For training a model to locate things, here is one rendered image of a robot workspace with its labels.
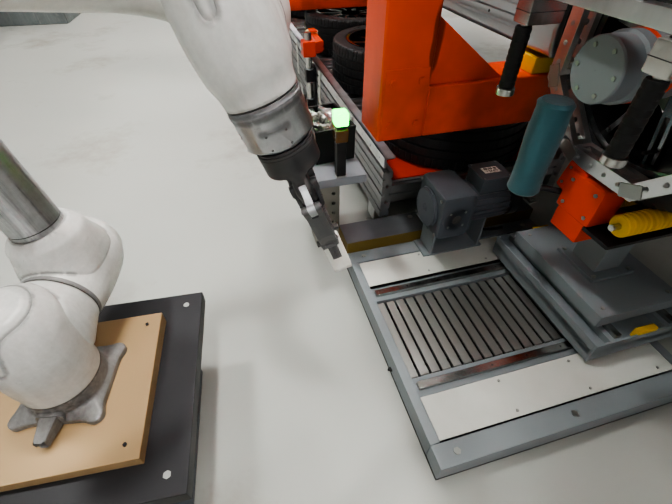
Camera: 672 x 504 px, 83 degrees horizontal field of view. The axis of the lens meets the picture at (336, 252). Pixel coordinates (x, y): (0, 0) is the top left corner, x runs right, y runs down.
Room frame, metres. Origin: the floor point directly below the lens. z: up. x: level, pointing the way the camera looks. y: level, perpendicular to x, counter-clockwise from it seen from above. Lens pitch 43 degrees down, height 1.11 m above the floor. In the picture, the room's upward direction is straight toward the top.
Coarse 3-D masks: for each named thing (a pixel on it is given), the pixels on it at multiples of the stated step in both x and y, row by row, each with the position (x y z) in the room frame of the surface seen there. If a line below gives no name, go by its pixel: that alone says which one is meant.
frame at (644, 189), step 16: (576, 16) 1.07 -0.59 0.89; (592, 16) 1.08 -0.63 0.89; (576, 32) 1.06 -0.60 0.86; (592, 32) 1.07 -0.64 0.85; (560, 48) 1.09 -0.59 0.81; (576, 48) 1.09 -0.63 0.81; (560, 64) 1.07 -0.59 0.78; (560, 80) 1.05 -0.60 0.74; (576, 112) 1.01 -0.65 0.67; (576, 128) 0.99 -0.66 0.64; (576, 144) 0.93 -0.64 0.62; (592, 144) 0.93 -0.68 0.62; (576, 160) 0.90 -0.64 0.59; (592, 160) 0.86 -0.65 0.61; (608, 176) 0.80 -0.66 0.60; (624, 176) 0.78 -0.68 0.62; (640, 176) 0.78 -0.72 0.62; (624, 192) 0.75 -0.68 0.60; (640, 192) 0.71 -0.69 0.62; (656, 192) 0.69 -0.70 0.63
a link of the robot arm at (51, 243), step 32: (0, 160) 0.58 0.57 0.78; (0, 192) 0.55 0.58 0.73; (32, 192) 0.58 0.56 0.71; (0, 224) 0.54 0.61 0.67; (32, 224) 0.55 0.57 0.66; (64, 224) 0.59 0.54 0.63; (96, 224) 0.66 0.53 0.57; (32, 256) 0.52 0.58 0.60; (64, 256) 0.54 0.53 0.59; (96, 256) 0.58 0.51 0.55; (96, 288) 0.53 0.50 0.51
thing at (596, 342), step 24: (504, 240) 1.08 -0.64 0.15; (504, 264) 1.00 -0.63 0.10; (528, 264) 0.95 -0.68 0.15; (528, 288) 0.87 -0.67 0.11; (552, 288) 0.84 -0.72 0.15; (552, 312) 0.76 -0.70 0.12; (576, 312) 0.74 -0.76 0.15; (576, 336) 0.66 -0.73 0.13; (600, 336) 0.65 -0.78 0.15; (624, 336) 0.64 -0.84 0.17; (648, 336) 0.65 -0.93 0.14
